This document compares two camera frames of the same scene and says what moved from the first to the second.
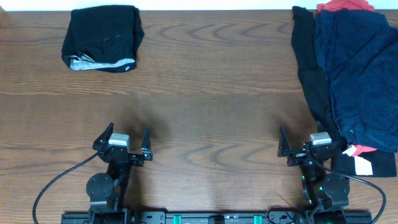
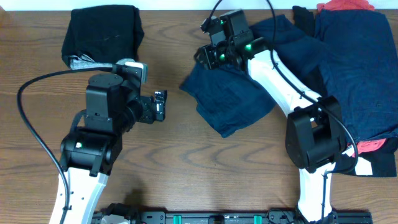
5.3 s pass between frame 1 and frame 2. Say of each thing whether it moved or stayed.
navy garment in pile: stayed
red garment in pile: stayed
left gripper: moved
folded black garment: stayed
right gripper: moved
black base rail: stayed
